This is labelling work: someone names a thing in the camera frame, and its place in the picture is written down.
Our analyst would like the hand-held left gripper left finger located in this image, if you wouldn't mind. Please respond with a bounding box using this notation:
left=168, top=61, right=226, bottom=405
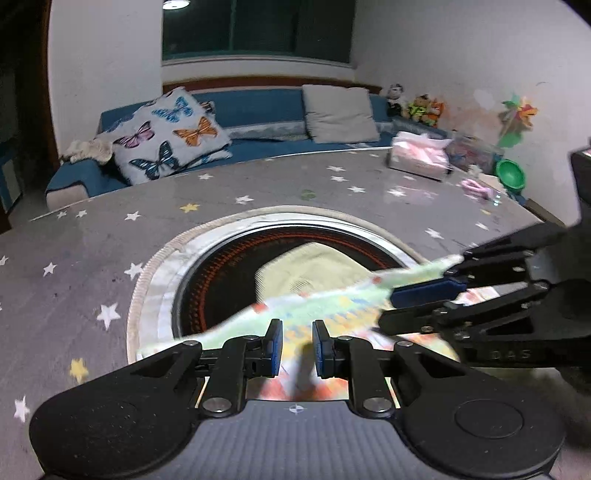
left=131, top=319, right=284, bottom=418

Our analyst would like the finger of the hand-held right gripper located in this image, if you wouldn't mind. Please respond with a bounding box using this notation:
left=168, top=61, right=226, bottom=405
left=443, top=224, right=569, bottom=280
left=378, top=280, right=550, bottom=336

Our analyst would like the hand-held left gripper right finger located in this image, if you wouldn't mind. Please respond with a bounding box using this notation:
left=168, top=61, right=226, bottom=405
left=312, top=319, right=463, bottom=418

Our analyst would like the green patterned children's jacket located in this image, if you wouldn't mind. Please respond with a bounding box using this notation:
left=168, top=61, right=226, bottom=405
left=136, top=241, right=509, bottom=403

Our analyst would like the pink hair scrunchie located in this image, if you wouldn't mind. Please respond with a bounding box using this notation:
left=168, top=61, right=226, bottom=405
left=460, top=178, right=493, bottom=200

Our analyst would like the green plastic bowl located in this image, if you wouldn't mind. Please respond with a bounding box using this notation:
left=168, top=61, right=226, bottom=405
left=496, top=159, right=527, bottom=193

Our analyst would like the round black recessed cooktop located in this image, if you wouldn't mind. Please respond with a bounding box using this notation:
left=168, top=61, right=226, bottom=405
left=126, top=206, right=426, bottom=366

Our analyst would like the clear plastic container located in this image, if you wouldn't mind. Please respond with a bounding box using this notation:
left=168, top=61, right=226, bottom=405
left=445, top=133, right=502, bottom=174

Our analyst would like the tissue box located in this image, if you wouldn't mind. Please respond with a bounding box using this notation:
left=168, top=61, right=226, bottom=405
left=386, top=131, right=454, bottom=182

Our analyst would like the colourful pinwheel toy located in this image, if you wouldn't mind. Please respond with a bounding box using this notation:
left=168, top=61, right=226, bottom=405
left=498, top=92, right=539, bottom=149

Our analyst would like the orange bear plush toy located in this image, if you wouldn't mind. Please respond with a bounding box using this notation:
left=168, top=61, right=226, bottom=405
left=406, top=93, right=447, bottom=128

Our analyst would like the panda plush toy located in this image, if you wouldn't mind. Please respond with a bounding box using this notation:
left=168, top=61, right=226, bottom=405
left=385, top=83, right=407, bottom=116

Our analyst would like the plain grey cushion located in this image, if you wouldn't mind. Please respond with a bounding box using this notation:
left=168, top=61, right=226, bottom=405
left=302, top=84, right=380, bottom=144

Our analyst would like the grey star-print tablecloth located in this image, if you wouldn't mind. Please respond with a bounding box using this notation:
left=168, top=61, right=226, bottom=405
left=0, top=147, right=571, bottom=480

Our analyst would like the butterfly print pillow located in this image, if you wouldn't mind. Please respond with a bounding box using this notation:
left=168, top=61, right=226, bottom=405
left=112, top=87, right=233, bottom=186

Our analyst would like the blue sofa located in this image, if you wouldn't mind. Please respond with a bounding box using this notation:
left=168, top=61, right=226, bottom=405
left=44, top=85, right=450, bottom=211

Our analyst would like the crumpled beige cloth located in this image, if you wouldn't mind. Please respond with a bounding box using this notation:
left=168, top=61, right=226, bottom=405
left=62, top=137, right=114, bottom=164

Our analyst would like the dark window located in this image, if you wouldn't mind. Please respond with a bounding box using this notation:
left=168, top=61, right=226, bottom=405
left=161, top=0, right=356, bottom=66

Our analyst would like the brown wooden door frame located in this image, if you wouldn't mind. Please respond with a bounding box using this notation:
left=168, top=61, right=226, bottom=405
left=28, top=0, right=64, bottom=168

